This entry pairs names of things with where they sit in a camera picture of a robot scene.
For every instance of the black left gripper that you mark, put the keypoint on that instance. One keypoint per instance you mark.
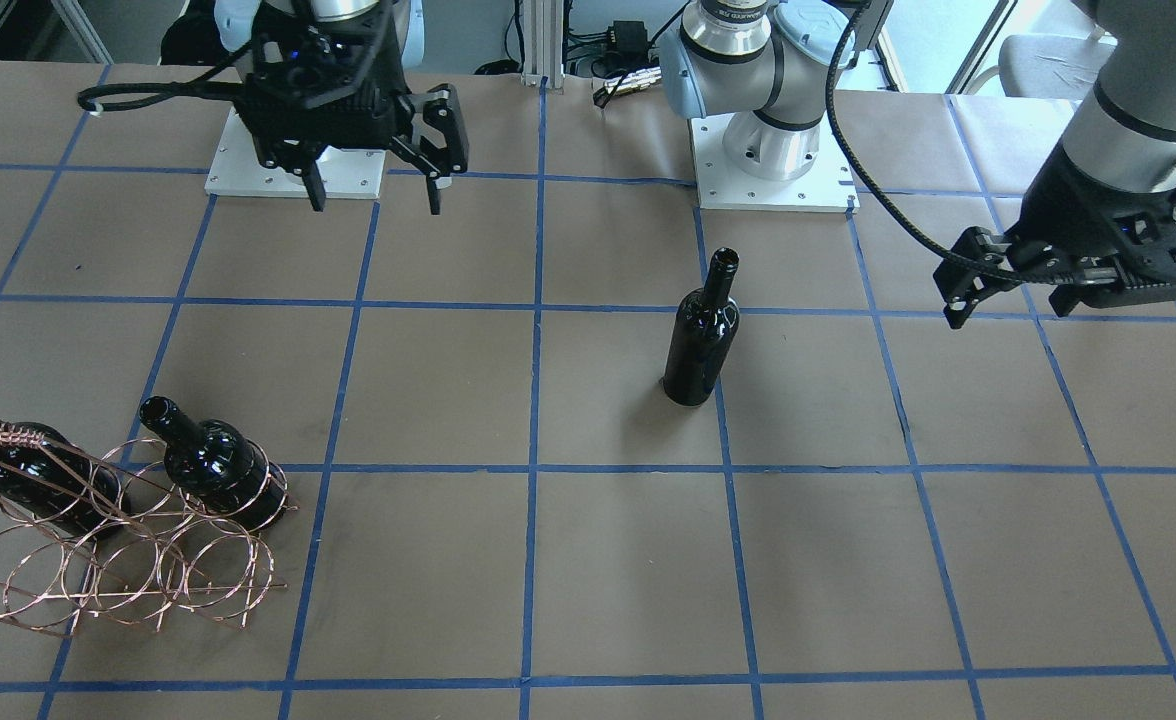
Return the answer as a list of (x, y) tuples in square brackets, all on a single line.
[(1056, 203)]

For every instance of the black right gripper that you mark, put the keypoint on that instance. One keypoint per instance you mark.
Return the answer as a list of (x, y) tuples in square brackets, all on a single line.
[(435, 116)]

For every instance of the dark wine bottle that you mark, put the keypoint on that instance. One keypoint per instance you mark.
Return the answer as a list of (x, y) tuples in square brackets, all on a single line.
[(215, 464), (704, 330)]

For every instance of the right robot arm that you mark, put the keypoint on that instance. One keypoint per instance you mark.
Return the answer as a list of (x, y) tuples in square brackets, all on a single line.
[(236, 20)]

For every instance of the dark wine bottle in basket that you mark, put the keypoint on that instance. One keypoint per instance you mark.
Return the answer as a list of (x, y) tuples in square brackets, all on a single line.
[(215, 464)]

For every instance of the grey chair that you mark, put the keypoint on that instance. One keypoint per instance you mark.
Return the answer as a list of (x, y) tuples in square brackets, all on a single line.
[(1056, 52)]

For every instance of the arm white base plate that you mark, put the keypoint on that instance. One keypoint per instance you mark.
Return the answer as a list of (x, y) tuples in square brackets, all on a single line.
[(743, 164), (292, 119)]

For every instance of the aluminium frame post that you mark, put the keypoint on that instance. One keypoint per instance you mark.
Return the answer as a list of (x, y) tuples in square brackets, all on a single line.
[(541, 26)]

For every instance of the copper wire wine basket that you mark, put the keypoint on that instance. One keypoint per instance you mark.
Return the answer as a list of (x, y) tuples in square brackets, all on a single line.
[(169, 556)]

